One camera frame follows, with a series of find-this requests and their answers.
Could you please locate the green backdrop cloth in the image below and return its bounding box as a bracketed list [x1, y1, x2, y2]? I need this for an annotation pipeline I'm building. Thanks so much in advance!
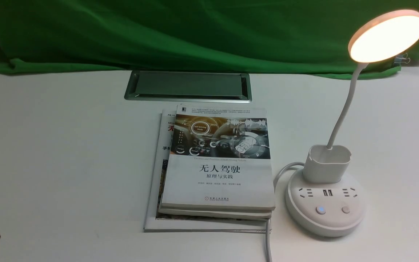
[0, 0, 419, 79]

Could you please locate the bottom white magazine book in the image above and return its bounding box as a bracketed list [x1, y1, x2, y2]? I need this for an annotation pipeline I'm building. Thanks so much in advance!
[144, 110, 266, 234]

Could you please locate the metal desk cable hatch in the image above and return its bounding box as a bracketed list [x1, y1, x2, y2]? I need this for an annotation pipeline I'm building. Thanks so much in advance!
[124, 70, 252, 103]

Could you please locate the silver binder clip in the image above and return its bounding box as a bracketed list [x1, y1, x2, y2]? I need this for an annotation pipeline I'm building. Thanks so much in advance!
[393, 53, 411, 67]

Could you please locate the white lamp power cable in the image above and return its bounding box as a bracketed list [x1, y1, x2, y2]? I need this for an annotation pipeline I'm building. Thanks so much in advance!
[266, 162, 305, 262]

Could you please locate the white autonomous driving book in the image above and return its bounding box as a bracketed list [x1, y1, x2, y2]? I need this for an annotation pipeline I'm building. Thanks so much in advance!
[161, 104, 275, 212]

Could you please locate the white desk lamp power strip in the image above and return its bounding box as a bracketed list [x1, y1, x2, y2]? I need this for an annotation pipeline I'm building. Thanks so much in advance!
[285, 9, 419, 237]

